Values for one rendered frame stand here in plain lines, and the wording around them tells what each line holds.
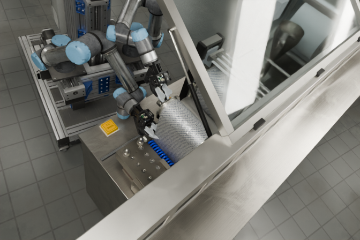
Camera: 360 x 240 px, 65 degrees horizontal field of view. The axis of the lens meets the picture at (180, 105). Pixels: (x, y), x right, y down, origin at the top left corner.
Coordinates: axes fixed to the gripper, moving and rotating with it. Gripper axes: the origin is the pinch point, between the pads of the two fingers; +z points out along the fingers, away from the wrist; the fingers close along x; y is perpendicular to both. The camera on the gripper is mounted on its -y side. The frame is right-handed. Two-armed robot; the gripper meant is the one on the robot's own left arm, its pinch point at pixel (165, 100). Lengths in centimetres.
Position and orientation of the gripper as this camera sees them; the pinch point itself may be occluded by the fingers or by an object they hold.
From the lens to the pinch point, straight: 138.9
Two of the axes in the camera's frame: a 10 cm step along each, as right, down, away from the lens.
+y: 6.0, -0.4, -8.0
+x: 7.1, -4.4, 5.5
